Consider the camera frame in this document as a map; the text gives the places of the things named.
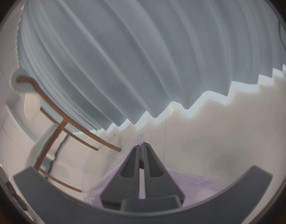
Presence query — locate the blue-green curtain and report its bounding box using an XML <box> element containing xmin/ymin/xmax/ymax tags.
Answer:
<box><xmin>16</xmin><ymin>0</ymin><xmax>286</xmax><ymax>131</ymax></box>

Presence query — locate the purple plastic bag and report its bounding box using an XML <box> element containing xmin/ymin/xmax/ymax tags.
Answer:
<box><xmin>86</xmin><ymin>134</ymin><xmax>222</xmax><ymax>207</ymax></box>

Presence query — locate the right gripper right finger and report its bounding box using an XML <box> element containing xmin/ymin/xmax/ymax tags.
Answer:
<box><xmin>141</xmin><ymin>142</ymin><xmax>185</xmax><ymax>206</ymax></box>

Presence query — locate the white chair with wooden legs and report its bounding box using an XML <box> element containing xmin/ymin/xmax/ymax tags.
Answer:
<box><xmin>9</xmin><ymin>69</ymin><xmax>121</xmax><ymax>193</ymax></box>

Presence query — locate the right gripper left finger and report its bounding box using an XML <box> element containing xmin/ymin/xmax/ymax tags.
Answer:
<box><xmin>100</xmin><ymin>142</ymin><xmax>143</xmax><ymax>207</ymax></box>

